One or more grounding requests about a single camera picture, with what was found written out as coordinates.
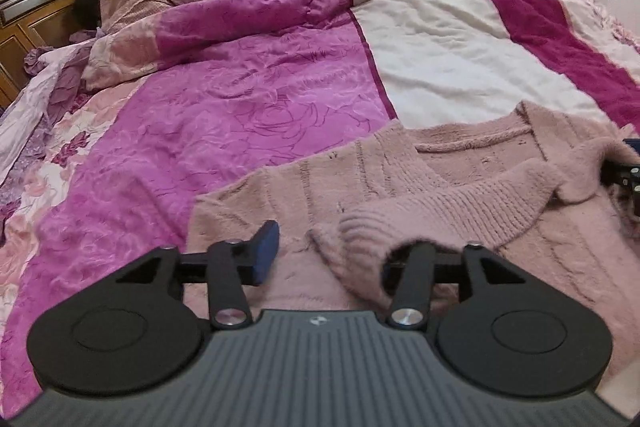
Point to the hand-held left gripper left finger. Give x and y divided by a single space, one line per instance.
265 252

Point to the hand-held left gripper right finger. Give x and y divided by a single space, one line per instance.
417 277

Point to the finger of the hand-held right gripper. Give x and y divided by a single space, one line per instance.
627 177

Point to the pink knit cardigan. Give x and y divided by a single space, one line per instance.
450 202

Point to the purple patchwork quilt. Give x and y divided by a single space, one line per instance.
250 82

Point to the lilac ruffled bedsheet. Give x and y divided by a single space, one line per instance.
45 57

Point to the dark cloth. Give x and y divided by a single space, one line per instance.
89 4

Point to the wooden headboard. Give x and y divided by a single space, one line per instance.
35 12

